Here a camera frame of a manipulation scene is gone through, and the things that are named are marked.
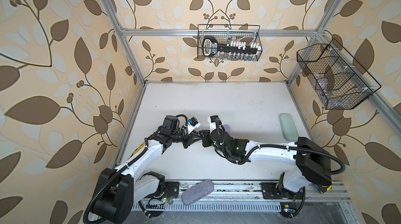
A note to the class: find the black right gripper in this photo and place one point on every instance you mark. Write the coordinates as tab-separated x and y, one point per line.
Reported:
206	133

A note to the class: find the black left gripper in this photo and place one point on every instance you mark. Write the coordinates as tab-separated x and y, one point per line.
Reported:
190	139

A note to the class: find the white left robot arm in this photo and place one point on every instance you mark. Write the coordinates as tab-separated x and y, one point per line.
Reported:
119	189

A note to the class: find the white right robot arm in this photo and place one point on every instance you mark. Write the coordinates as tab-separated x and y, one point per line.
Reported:
310	162

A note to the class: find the grey felt glasses case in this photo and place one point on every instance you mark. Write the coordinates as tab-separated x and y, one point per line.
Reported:
197	192

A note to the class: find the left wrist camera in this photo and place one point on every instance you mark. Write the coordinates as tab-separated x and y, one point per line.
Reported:
192	124

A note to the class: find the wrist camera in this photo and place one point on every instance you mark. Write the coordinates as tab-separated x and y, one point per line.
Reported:
192	124
214	122

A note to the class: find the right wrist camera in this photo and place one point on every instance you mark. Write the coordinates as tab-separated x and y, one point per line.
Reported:
214	122

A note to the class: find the black socket holder rail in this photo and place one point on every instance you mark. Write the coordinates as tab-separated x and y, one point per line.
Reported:
227	48

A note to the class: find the black wire basket back wall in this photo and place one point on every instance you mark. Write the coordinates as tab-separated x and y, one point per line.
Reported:
244	32

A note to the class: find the black wire basket wall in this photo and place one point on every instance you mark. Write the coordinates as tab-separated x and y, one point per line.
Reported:
244	32
339	79

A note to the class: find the black wire basket right wall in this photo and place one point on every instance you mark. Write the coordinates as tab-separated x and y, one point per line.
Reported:
339	79

